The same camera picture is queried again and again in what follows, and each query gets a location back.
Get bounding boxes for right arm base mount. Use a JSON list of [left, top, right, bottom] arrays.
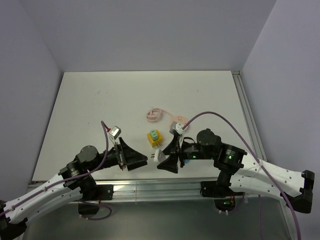
[[199, 180, 246, 216]]

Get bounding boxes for aluminium right rail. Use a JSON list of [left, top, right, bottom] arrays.
[[231, 71, 266, 160]]

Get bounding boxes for yellow cube socket adapter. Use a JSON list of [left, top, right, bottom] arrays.
[[147, 129, 164, 148]]

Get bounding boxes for aluminium rail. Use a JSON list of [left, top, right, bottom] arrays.
[[27, 177, 248, 204], [231, 71, 266, 160]]

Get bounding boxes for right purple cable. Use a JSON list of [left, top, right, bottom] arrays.
[[182, 111, 302, 240]]

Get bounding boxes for white plug adapter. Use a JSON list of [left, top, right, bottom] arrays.
[[150, 148, 167, 164]]

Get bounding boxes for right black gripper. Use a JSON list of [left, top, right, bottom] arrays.
[[157, 135, 215, 173]]

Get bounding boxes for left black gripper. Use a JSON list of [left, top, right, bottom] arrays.
[[88, 136, 148, 172]]

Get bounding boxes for pink coiled cord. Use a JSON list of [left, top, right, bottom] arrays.
[[145, 107, 176, 123]]

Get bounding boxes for pink round power strip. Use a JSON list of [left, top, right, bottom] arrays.
[[170, 115, 189, 132]]

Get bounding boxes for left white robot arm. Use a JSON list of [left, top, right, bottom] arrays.
[[0, 138, 148, 240]]

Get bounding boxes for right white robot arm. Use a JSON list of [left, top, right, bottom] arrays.
[[157, 128, 315, 214]]

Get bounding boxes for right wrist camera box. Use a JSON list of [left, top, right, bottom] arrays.
[[169, 121, 185, 136]]

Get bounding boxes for green plug adapter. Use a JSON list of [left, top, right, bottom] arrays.
[[149, 129, 159, 141]]

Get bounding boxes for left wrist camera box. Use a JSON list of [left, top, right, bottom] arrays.
[[108, 126, 122, 141]]

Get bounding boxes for aluminium front rail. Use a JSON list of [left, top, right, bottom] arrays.
[[27, 177, 248, 204]]

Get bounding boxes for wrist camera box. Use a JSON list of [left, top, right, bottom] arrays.
[[108, 126, 122, 141], [169, 121, 185, 136]]

